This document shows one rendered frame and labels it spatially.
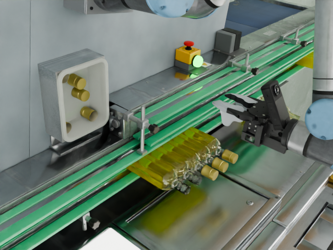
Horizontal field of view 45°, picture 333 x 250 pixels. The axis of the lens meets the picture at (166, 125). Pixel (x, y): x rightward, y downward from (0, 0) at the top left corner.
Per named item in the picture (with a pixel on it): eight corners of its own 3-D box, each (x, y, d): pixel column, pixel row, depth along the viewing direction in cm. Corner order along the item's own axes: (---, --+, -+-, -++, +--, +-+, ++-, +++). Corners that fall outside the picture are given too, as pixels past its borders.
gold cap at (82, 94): (70, 88, 118) (80, 93, 115) (80, 84, 120) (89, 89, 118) (71, 98, 119) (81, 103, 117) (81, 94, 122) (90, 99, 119)
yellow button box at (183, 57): (173, 65, 157) (188, 71, 153) (174, 47, 153) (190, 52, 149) (184, 60, 162) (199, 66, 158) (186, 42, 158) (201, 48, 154)
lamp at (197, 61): (191, 67, 153) (196, 69, 152) (192, 56, 151) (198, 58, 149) (197, 64, 156) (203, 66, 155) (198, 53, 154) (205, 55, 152)
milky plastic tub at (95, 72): (46, 134, 119) (64, 145, 114) (37, 63, 107) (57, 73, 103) (91, 113, 131) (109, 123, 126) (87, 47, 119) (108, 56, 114)
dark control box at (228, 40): (213, 48, 175) (229, 53, 171) (215, 30, 171) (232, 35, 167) (223, 43, 181) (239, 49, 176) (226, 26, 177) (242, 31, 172)
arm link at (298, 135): (307, 134, 88) (321, 120, 94) (288, 126, 90) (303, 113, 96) (299, 161, 92) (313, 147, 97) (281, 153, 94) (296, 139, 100)
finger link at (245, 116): (224, 115, 98) (258, 125, 95) (225, 109, 98) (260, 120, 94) (230, 107, 102) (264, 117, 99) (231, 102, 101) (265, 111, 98)
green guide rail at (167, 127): (132, 137, 131) (150, 147, 127) (132, 134, 130) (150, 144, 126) (331, 26, 248) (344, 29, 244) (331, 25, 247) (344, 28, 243)
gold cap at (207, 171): (200, 176, 127) (211, 183, 124) (201, 167, 125) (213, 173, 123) (206, 171, 129) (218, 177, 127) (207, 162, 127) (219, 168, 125)
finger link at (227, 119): (206, 122, 104) (240, 133, 100) (208, 102, 101) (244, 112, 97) (210, 117, 106) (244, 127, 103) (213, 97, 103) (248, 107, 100)
